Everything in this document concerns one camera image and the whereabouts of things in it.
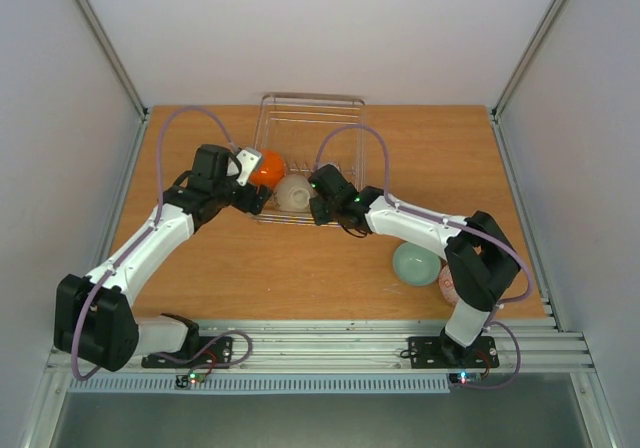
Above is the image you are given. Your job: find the small circuit board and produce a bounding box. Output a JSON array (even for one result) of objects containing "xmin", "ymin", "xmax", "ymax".
[
  {"xmin": 175, "ymin": 373, "xmax": 207, "ymax": 389},
  {"xmin": 448, "ymin": 371, "xmax": 483, "ymax": 386}
]

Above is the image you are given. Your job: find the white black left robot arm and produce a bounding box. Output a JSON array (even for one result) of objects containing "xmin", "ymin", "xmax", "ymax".
[{"xmin": 53, "ymin": 144, "xmax": 271, "ymax": 372}]

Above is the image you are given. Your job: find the left aluminium frame post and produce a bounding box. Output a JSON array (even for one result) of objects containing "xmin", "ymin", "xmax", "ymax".
[{"xmin": 73, "ymin": 0, "xmax": 148, "ymax": 119}]

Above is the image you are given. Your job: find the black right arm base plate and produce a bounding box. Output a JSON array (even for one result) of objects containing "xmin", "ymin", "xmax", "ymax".
[{"xmin": 401, "ymin": 336, "xmax": 500, "ymax": 369}]

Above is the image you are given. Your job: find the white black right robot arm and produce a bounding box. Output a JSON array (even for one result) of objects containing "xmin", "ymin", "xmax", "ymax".
[{"xmin": 308, "ymin": 164, "xmax": 521, "ymax": 367}]

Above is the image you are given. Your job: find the right aluminium frame post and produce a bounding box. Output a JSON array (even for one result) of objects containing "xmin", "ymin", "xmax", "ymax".
[{"xmin": 489, "ymin": 0, "xmax": 569, "ymax": 121}]

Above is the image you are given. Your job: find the white bowl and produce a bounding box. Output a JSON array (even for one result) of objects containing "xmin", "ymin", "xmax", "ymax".
[{"xmin": 273, "ymin": 174, "xmax": 315, "ymax": 213}]

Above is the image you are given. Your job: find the left small circuit board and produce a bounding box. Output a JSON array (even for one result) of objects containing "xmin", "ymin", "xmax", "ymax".
[{"xmin": 175, "ymin": 373, "xmax": 207, "ymax": 389}]

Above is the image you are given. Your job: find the pale green bowl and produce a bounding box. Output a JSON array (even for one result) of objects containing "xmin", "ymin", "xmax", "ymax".
[{"xmin": 392, "ymin": 242, "xmax": 441, "ymax": 287}]

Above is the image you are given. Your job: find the chrome wire dish rack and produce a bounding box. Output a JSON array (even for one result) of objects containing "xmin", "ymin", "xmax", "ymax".
[{"xmin": 253, "ymin": 92, "xmax": 366, "ymax": 225}]

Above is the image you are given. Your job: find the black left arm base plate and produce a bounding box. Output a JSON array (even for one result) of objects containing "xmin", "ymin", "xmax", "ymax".
[{"xmin": 141, "ymin": 336, "xmax": 233, "ymax": 369}]

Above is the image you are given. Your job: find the aluminium extrusion rail base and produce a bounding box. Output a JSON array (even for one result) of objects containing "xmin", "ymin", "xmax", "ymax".
[{"xmin": 44, "ymin": 319, "xmax": 595, "ymax": 374}]

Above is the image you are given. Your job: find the aluminium frame post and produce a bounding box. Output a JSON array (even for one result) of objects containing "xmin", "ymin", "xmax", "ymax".
[
  {"xmin": 73, "ymin": 0, "xmax": 148, "ymax": 119},
  {"xmin": 489, "ymin": 0, "xmax": 569, "ymax": 121}
]

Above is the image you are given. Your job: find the right small circuit board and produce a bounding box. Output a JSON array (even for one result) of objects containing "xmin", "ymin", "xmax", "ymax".
[{"xmin": 448, "ymin": 371, "xmax": 483, "ymax": 386}]

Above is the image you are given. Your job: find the orange bowl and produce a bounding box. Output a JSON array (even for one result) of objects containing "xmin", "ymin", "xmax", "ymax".
[{"xmin": 249, "ymin": 150, "xmax": 286, "ymax": 189}]

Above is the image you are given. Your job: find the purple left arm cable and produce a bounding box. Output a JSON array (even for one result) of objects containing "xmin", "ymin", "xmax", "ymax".
[{"xmin": 71, "ymin": 106, "xmax": 254, "ymax": 382}]

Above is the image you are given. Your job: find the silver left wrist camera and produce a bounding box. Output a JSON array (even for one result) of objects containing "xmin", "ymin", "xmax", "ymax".
[{"xmin": 236, "ymin": 147, "xmax": 263, "ymax": 186}]

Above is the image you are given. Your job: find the red patterned bowl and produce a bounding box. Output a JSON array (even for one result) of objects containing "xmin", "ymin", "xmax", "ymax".
[{"xmin": 438, "ymin": 265, "xmax": 459, "ymax": 305}]

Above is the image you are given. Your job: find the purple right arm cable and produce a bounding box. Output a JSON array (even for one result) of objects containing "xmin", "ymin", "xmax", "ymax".
[{"xmin": 314, "ymin": 123, "xmax": 534, "ymax": 392}]

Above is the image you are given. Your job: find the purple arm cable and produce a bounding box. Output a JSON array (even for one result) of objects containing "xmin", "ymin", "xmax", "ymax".
[
  {"xmin": 314, "ymin": 123, "xmax": 534, "ymax": 392},
  {"xmin": 71, "ymin": 106, "xmax": 254, "ymax": 382}
]

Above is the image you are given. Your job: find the grey slotted cable duct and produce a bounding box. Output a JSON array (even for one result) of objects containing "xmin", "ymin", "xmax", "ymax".
[{"xmin": 68, "ymin": 373, "xmax": 450, "ymax": 396}]

